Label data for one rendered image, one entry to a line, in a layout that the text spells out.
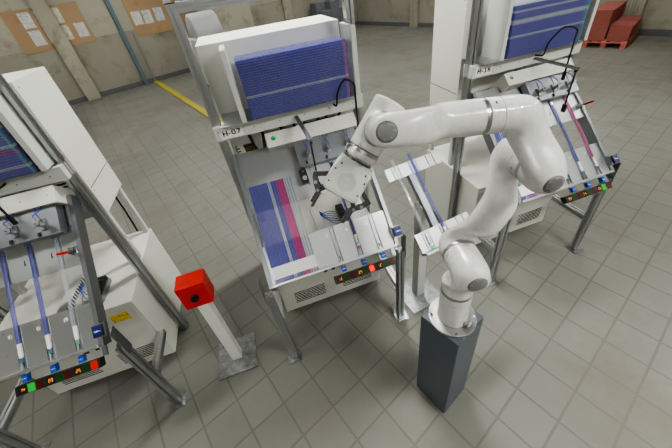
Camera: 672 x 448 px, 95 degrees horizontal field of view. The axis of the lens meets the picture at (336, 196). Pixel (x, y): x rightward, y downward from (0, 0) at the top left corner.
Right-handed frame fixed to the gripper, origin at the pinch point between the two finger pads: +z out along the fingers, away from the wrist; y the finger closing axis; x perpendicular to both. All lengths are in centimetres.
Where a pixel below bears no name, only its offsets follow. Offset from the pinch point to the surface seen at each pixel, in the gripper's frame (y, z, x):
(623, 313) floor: 199, -4, 95
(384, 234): 39, 19, 77
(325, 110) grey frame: -19, -21, 89
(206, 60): -79, -14, 77
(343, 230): 19, 27, 74
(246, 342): 5, 135, 95
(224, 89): -69, -5, 84
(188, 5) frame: -85, -30, 58
